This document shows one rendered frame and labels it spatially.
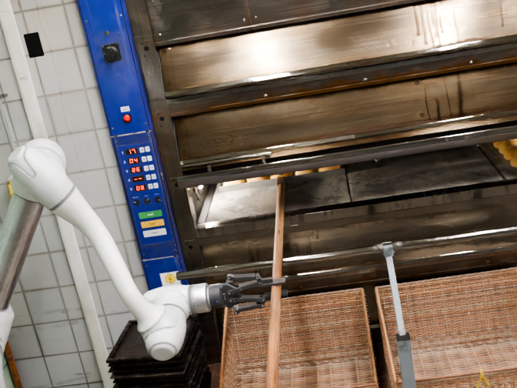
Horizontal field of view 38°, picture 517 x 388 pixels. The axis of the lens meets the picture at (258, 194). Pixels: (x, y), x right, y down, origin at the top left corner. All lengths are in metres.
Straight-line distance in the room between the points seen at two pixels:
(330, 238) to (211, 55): 0.83
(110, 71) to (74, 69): 0.14
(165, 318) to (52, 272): 1.02
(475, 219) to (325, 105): 0.72
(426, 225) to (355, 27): 0.80
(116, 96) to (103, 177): 0.33
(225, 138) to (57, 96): 0.64
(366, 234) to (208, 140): 0.70
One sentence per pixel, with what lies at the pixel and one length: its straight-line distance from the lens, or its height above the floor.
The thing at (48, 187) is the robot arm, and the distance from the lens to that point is 2.14.
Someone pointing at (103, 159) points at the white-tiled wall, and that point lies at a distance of 2.87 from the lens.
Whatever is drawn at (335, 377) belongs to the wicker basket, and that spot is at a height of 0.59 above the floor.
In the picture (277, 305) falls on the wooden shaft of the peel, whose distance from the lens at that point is 2.16.
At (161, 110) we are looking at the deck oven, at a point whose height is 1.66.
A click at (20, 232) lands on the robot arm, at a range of 2.36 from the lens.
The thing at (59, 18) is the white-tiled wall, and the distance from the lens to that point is 2.79.
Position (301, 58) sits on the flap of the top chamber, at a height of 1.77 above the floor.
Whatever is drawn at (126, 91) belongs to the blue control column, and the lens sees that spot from 2.74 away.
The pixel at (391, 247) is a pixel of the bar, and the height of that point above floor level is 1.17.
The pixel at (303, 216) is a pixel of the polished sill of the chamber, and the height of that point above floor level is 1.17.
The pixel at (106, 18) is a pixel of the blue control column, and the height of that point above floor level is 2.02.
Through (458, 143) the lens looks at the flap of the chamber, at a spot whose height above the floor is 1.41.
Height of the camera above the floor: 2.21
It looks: 19 degrees down
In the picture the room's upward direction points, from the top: 11 degrees counter-clockwise
